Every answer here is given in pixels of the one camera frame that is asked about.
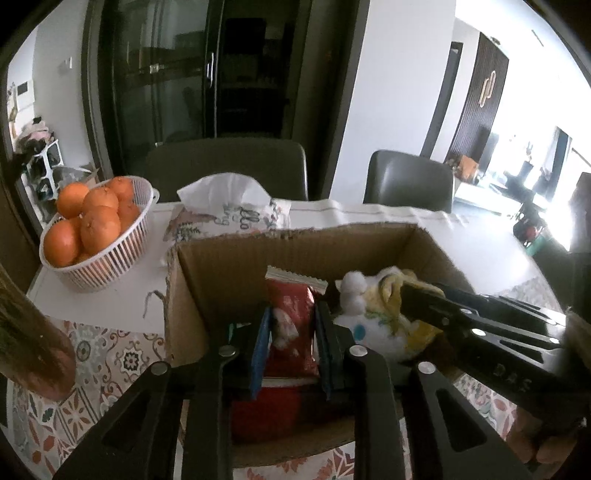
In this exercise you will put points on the red snack packet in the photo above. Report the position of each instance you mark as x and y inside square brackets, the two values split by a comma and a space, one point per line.
[291, 323]

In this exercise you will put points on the red green strawberry plush toy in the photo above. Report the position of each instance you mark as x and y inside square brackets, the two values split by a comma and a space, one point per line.
[268, 410]

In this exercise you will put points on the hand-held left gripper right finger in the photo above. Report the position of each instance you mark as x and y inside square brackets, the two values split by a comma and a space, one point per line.
[325, 350]

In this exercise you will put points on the brown cardboard box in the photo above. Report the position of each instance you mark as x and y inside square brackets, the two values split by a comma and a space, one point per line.
[221, 277]

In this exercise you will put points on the pile of oranges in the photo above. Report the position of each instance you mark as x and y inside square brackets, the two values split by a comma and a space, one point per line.
[97, 226]

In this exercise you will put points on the white plastic basket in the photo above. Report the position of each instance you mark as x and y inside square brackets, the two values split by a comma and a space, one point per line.
[115, 263]

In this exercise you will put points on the dark slatted wall panel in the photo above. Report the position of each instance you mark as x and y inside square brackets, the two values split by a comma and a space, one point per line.
[482, 92]

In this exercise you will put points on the white low cabinet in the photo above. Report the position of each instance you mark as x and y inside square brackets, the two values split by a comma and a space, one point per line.
[494, 196]

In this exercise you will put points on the person's right hand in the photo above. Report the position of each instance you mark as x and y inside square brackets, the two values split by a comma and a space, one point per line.
[540, 438]

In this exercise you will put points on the white shoe rack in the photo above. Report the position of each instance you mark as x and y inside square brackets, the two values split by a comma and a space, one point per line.
[44, 166]

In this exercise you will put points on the brown bag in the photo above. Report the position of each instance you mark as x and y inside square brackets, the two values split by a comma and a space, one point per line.
[467, 168]

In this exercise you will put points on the printed fabric tissue box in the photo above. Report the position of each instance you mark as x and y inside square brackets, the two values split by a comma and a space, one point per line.
[221, 217]

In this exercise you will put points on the white unicorn plush toy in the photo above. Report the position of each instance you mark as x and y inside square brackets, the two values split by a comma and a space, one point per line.
[369, 332]

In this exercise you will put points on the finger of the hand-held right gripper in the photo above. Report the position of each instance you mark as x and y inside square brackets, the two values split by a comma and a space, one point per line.
[517, 308]
[443, 314]

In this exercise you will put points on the white wall switch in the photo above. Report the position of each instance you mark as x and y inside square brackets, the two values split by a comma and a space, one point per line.
[68, 63]

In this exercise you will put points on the dark interior door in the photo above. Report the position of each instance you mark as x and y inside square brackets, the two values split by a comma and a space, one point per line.
[443, 101]

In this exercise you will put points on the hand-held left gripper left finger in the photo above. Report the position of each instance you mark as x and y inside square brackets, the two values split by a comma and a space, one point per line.
[261, 355]

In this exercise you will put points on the dark glass door cabinet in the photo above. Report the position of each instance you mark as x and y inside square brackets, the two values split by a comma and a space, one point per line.
[184, 78]

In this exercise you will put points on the floral patterned table mat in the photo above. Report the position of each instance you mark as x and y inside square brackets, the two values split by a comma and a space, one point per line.
[106, 350]

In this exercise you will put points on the glass vase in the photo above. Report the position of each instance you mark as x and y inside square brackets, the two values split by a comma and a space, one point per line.
[32, 350]

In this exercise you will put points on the dark grey dining chair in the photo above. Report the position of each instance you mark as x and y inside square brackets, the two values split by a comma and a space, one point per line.
[406, 180]
[226, 166]

